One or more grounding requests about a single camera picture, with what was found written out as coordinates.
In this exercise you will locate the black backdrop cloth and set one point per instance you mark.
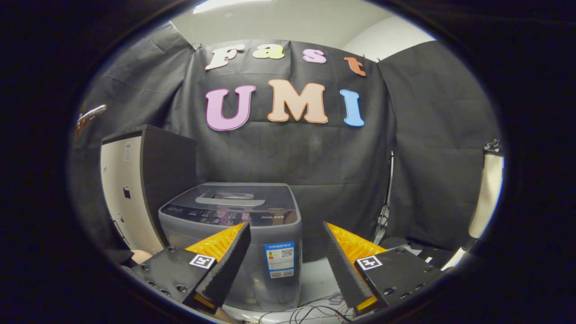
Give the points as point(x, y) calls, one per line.
point(333, 157)

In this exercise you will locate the grey washing machine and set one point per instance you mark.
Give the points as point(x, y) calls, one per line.
point(274, 234)

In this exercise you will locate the dark glass washing machine lid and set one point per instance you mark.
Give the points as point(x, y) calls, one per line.
point(274, 197)

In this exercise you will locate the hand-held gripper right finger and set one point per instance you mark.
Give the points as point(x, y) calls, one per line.
point(344, 270)

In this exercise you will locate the shiny metal object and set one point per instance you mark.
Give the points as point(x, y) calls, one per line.
point(90, 112)

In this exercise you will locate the cream padded pole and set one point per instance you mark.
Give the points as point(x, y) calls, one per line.
point(488, 198)

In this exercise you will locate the dark brown and beige cabinet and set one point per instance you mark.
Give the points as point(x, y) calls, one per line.
point(168, 180)

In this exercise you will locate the thin light stand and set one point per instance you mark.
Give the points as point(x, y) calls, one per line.
point(387, 198)

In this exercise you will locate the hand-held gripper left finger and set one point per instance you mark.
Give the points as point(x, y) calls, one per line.
point(231, 265)

